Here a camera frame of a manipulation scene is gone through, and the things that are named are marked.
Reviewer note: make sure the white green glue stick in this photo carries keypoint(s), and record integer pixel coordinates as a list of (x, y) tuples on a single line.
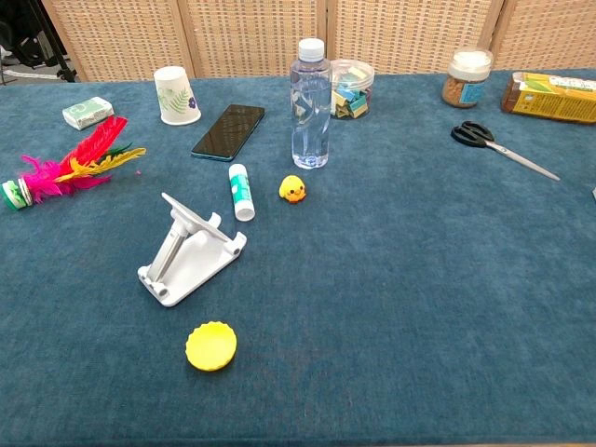
[(241, 192)]

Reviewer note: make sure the white folding phone stand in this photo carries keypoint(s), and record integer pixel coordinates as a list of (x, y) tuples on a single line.
[(195, 261)]

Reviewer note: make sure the white lidded brown jar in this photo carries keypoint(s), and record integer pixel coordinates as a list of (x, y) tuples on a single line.
[(466, 79)]

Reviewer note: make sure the wooden rattan folding screen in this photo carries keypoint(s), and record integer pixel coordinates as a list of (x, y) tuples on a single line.
[(251, 37)]

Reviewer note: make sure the green white tissue pack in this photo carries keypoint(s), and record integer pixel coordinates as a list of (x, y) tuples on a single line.
[(87, 113)]

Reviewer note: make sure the yellow label tea bottle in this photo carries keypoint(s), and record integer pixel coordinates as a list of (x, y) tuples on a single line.
[(549, 98)]

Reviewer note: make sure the clear plastic water bottle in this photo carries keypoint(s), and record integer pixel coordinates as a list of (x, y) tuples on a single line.
[(310, 116)]

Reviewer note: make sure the blue table cloth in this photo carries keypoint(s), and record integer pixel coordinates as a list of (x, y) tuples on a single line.
[(396, 279)]

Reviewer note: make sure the yellow chick toy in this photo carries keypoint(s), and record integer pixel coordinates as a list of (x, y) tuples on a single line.
[(292, 189)]

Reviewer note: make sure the clear jar of colourful clips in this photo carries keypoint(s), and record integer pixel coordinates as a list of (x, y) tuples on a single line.
[(354, 95)]

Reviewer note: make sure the black smartphone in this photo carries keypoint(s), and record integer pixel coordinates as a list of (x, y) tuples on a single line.
[(229, 132)]

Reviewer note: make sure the colourful toy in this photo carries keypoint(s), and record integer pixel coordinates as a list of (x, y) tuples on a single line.
[(46, 181)]

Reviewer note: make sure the yellow plastic lid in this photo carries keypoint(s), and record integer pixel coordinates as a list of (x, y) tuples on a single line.
[(210, 347)]

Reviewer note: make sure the white leaf print paper cup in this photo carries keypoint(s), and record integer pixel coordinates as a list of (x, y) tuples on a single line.
[(176, 98)]

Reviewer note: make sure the black tripod stand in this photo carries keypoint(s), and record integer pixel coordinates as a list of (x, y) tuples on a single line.
[(56, 46)]

